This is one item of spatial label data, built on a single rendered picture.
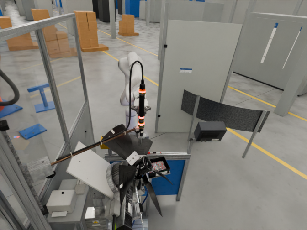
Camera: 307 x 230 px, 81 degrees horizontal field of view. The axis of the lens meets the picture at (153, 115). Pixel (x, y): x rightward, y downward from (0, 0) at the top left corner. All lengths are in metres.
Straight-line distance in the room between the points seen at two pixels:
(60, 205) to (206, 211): 1.78
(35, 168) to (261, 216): 2.62
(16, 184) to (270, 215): 2.76
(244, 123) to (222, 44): 1.27
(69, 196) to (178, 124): 2.49
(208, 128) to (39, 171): 1.37
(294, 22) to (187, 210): 5.90
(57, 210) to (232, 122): 2.54
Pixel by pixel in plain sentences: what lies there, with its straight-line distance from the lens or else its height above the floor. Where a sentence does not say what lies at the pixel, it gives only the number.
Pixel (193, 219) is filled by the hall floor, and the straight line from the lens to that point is 2.59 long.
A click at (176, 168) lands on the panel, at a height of 0.63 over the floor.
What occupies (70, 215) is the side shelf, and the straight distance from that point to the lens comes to 1.63.
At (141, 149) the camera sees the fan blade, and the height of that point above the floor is 1.19.
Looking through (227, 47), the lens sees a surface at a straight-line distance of 3.18.
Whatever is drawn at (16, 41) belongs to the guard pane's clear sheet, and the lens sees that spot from 1.35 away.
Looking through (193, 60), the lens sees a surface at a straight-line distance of 3.04.
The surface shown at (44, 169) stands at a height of 1.51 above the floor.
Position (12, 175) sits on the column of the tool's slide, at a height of 1.55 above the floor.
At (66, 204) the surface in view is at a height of 0.97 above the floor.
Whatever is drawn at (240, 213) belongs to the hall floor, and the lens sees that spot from 2.85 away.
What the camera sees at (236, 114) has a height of 0.83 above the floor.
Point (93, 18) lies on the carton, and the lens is 9.24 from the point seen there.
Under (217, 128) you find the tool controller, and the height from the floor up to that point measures 1.23.
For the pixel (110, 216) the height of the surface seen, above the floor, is 1.13.
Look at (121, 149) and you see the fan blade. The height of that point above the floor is 1.32.
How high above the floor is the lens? 2.23
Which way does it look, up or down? 33 degrees down
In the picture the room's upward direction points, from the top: 4 degrees clockwise
